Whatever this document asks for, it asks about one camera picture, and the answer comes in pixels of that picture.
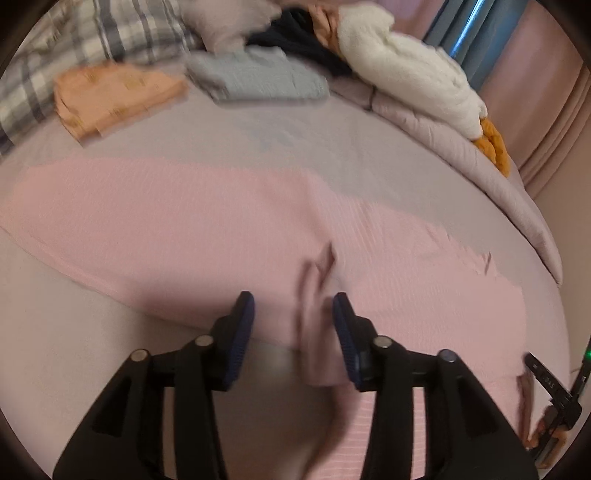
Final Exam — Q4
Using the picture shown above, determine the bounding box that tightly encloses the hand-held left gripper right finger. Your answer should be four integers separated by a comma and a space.
332, 292, 539, 480

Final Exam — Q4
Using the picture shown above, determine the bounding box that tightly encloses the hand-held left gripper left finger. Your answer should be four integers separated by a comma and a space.
53, 291, 256, 480

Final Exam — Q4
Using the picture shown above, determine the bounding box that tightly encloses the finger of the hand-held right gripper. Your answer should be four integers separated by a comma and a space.
524, 353, 581, 414

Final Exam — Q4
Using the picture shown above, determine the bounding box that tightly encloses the pink ribbed garment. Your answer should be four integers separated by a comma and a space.
0, 159, 536, 480

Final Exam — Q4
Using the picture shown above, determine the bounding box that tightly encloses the bed with grey sheet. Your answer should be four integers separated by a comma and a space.
0, 83, 573, 480

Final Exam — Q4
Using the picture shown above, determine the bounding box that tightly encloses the mustard yellow plush cloth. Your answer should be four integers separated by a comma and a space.
473, 117, 511, 178

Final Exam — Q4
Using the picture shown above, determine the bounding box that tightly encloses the folded grey-blue garment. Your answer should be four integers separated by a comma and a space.
185, 48, 329, 103

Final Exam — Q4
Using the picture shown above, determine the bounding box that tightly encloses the folded orange garment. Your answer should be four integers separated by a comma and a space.
54, 64, 188, 141

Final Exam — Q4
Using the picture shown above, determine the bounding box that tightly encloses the white fleece blanket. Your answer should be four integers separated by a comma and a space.
337, 2, 488, 139

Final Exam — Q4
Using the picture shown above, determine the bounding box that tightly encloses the pink curtain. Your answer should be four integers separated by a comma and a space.
475, 0, 591, 204

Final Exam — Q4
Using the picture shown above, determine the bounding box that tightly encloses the dark navy cloth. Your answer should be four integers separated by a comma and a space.
247, 9, 354, 77

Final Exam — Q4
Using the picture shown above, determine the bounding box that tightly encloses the tan cloth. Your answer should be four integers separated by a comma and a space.
309, 4, 352, 58

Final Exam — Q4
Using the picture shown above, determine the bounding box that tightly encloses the beige cloth at top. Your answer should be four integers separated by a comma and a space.
180, 0, 282, 54

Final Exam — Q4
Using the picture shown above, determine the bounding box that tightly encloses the blue curtain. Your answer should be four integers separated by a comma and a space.
422, 0, 522, 90

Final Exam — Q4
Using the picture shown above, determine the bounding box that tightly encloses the plaid pillow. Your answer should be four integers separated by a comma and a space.
0, 0, 204, 158

